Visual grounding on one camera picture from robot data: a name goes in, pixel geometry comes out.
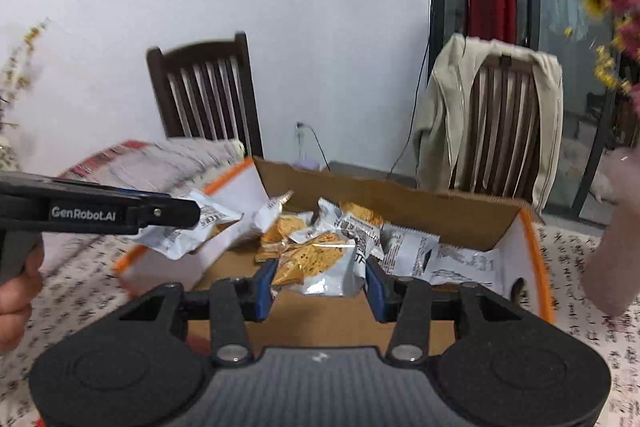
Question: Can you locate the beige jacket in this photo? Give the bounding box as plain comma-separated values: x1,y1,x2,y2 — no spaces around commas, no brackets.
412,34,564,211

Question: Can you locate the orange cardboard box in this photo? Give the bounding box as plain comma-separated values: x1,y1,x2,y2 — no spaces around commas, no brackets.
112,156,557,358

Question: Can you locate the floral ceramic vase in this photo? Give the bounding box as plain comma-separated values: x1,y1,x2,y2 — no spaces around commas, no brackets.
0,135,21,171

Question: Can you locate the left hand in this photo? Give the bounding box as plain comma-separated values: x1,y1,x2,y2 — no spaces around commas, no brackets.
0,242,44,355

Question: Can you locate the pink vase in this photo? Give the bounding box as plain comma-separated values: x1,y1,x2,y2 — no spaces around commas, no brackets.
582,147,639,317

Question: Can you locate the orange chip packet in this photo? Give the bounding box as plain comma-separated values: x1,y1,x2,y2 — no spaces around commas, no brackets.
271,232,364,297

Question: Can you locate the dark wooden chair left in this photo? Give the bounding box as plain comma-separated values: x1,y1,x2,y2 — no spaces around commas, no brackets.
145,31,264,157

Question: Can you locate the wooden chair with jacket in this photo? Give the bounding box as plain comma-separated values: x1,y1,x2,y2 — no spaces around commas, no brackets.
449,54,540,202

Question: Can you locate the silver brown snack packet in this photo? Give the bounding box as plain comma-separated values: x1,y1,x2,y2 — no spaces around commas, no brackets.
131,187,245,260

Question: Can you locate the calligraphy print tablecloth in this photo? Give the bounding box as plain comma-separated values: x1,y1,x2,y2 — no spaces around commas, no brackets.
1,225,639,426

